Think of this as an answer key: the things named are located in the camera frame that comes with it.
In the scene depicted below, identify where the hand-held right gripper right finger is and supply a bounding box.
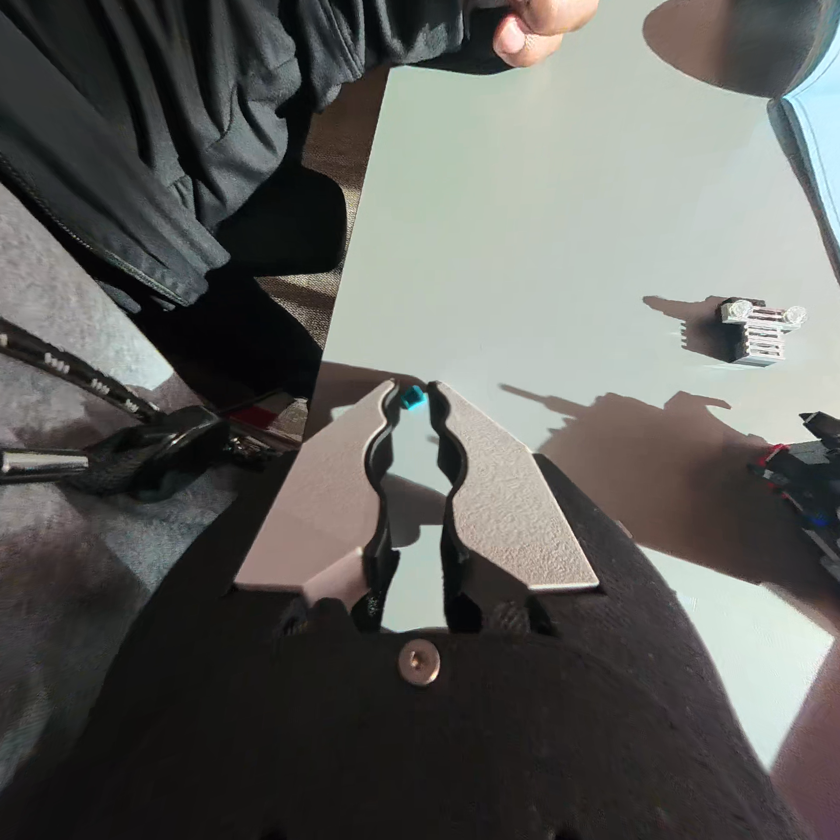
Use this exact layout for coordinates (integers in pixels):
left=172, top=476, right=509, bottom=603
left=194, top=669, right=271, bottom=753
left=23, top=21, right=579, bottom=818
left=427, top=381, right=602, bottom=634

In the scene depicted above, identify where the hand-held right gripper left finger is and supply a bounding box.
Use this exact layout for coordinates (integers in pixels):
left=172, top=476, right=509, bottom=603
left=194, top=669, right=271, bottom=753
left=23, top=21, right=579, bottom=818
left=233, top=377, right=403, bottom=632

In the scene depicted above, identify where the black red toy brick truck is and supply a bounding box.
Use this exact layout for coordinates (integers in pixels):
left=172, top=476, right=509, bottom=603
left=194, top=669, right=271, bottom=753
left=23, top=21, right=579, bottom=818
left=747, top=410, right=840, bottom=588

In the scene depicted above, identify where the grey black grille brick assembly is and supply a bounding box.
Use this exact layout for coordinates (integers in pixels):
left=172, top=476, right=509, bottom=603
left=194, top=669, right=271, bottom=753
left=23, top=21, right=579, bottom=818
left=714, top=297, right=809, bottom=368

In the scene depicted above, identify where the light blue instruction booklet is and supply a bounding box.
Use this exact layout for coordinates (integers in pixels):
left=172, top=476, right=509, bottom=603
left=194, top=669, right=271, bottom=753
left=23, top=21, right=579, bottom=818
left=766, top=56, right=840, bottom=290

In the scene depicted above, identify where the person's right forearm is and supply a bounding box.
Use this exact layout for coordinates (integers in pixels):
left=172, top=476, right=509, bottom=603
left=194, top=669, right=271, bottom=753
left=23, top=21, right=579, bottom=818
left=769, top=659, right=840, bottom=840

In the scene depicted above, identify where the grey desk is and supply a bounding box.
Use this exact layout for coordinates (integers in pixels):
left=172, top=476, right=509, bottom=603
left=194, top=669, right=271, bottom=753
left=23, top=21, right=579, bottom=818
left=308, top=0, right=840, bottom=775

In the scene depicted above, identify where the person's left hand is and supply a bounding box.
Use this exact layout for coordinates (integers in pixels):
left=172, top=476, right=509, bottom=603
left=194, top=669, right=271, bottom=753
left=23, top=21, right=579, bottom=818
left=491, top=0, right=599, bottom=68

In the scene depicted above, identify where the red white card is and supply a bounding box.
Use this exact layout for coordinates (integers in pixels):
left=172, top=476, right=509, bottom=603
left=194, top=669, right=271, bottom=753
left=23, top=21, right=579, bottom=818
left=220, top=392, right=311, bottom=454

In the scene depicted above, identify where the black speckled cord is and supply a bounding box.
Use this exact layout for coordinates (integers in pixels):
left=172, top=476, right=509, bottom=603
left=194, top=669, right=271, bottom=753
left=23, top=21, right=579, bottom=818
left=0, top=317, right=303, bottom=503

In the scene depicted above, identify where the metal cord end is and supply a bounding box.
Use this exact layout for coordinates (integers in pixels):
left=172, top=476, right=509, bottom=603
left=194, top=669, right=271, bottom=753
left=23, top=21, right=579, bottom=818
left=0, top=448, right=91, bottom=478

